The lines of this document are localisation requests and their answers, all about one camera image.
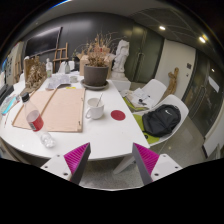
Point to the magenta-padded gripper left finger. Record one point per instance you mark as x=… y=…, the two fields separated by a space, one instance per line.
x=77 y=159

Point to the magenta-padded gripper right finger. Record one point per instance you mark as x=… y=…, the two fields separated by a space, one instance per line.
x=146 y=159

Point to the clear red-labelled water bottle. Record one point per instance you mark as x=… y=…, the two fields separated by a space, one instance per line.
x=35 y=120

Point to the black backpack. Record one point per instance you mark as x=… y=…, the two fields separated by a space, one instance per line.
x=161 y=120

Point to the light wooden board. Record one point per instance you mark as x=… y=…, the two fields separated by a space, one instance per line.
x=63 y=111

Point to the white ceramic mug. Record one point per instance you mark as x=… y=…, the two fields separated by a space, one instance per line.
x=94 y=111

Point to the flat round red coaster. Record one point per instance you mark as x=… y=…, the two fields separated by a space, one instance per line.
x=118 y=115

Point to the white shell chair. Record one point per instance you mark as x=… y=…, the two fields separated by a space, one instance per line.
x=181 y=111
x=156 y=87

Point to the loose papers pile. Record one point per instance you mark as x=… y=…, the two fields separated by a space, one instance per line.
x=138 y=96

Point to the metal spoon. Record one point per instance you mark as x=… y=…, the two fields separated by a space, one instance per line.
x=99 y=99

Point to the yellow sticky note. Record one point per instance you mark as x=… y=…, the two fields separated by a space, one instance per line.
x=70 y=87

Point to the grey plant saucer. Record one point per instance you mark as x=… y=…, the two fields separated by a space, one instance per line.
x=95 y=87

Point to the white paper stack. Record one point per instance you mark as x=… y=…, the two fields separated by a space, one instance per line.
x=58 y=81

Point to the wooden figure sculpture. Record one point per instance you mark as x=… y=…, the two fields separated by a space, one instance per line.
x=172 y=81

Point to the dried plant in grey pot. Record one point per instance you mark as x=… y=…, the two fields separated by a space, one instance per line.
x=96 y=75

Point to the blue plastic packet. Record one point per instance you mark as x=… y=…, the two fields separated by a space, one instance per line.
x=8 y=104

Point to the brown wooden relief carving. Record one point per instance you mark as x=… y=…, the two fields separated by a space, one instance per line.
x=35 y=75

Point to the dark double door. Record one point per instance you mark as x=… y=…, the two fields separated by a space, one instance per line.
x=146 y=55

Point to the wooden easel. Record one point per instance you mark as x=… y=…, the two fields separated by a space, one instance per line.
x=60 y=55

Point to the white plaster statue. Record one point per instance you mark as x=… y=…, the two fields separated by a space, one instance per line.
x=120 y=56

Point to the white cabinet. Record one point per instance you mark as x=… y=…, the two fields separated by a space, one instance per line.
x=15 y=61

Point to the round ceiling spotlight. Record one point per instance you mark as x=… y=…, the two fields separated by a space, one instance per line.
x=162 y=28
x=202 y=39

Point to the bright ceiling light panel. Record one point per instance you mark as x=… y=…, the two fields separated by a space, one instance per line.
x=61 y=3

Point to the white statue pedestal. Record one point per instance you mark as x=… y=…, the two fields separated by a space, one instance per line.
x=121 y=84

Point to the black wall screen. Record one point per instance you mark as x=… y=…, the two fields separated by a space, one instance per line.
x=41 y=41

